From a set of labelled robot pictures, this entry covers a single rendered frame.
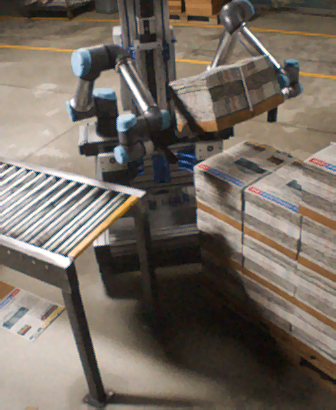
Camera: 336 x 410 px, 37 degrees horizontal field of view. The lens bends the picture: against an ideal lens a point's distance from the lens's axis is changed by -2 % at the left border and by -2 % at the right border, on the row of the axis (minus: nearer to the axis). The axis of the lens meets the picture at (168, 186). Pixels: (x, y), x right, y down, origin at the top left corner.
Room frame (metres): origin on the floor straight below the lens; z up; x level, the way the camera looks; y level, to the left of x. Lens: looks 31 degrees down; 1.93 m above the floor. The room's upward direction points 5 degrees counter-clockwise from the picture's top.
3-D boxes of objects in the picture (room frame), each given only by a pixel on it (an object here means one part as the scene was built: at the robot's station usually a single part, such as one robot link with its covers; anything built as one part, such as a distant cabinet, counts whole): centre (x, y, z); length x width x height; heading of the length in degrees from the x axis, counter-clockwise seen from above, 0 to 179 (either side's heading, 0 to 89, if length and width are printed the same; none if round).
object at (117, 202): (1.65, 0.31, 0.77); 0.47 x 0.05 x 0.05; 148
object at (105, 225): (1.59, 0.25, 0.81); 0.43 x 0.03 x 0.02; 148
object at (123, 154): (1.83, 0.14, 1.00); 0.11 x 0.08 x 0.09; 122
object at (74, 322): (1.40, 0.40, 0.34); 0.06 x 0.06 x 0.68; 58
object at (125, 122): (1.84, 0.12, 1.09); 0.11 x 0.08 x 0.11; 115
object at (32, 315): (1.98, 0.84, 0.00); 0.37 x 0.29 x 0.01; 58
